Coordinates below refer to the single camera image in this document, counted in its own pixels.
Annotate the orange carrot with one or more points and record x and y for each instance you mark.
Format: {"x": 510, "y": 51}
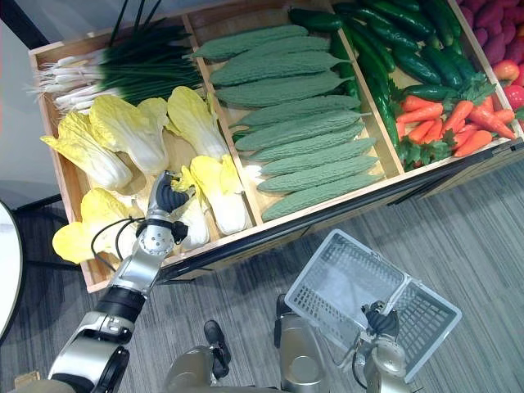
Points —
{"x": 489, "y": 120}
{"x": 400, "y": 130}
{"x": 458, "y": 114}
{"x": 472, "y": 143}
{"x": 462, "y": 137}
{"x": 504, "y": 115}
{"x": 421, "y": 131}
{"x": 421, "y": 113}
{"x": 435, "y": 131}
{"x": 415, "y": 103}

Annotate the wooden display crate with dividers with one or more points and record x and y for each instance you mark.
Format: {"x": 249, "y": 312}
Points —
{"x": 229, "y": 245}

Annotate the red apple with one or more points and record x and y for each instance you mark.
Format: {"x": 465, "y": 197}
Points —
{"x": 507, "y": 70}
{"x": 515, "y": 97}
{"x": 520, "y": 73}

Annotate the purple sweet potato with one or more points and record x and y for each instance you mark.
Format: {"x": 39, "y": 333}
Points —
{"x": 489, "y": 14}
{"x": 496, "y": 48}
{"x": 515, "y": 47}
{"x": 467, "y": 14}

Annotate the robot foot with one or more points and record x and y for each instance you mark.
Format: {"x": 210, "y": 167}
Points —
{"x": 281, "y": 311}
{"x": 216, "y": 335}

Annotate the long dark green cucumber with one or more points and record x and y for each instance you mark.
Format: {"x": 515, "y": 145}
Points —
{"x": 378, "y": 94}

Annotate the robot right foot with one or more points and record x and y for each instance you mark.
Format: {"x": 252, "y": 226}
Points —
{"x": 281, "y": 311}

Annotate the green onion stalk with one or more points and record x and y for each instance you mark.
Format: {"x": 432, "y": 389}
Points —
{"x": 123, "y": 88}
{"x": 123, "y": 53}
{"x": 131, "y": 24}
{"x": 123, "y": 67}
{"x": 118, "y": 78}

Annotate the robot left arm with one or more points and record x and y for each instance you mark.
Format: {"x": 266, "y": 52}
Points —
{"x": 139, "y": 262}

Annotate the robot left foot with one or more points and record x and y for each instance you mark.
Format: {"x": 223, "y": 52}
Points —
{"x": 216, "y": 335}

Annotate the green bitter gourd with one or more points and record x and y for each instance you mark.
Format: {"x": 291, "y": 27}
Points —
{"x": 323, "y": 165}
{"x": 294, "y": 137}
{"x": 303, "y": 107}
{"x": 245, "y": 41}
{"x": 307, "y": 201}
{"x": 278, "y": 91}
{"x": 278, "y": 67}
{"x": 319, "y": 149}
{"x": 311, "y": 122}
{"x": 299, "y": 46}
{"x": 319, "y": 183}

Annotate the white round table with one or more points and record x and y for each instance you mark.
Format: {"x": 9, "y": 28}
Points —
{"x": 9, "y": 270}

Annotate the yellow white napa cabbage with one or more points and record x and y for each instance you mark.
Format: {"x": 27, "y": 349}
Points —
{"x": 194, "y": 118}
{"x": 131, "y": 131}
{"x": 96, "y": 213}
{"x": 195, "y": 223}
{"x": 223, "y": 192}
{"x": 88, "y": 157}

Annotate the robot left leg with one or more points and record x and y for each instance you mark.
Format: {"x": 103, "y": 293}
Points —
{"x": 194, "y": 368}

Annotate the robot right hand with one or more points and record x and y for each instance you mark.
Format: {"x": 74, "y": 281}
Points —
{"x": 381, "y": 320}

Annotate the grey plastic shopping basket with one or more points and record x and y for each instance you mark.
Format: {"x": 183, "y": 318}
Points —
{"x": 348, "y": 278}

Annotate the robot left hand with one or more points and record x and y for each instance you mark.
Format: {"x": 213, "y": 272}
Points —
{"x": 170, "y": 195}

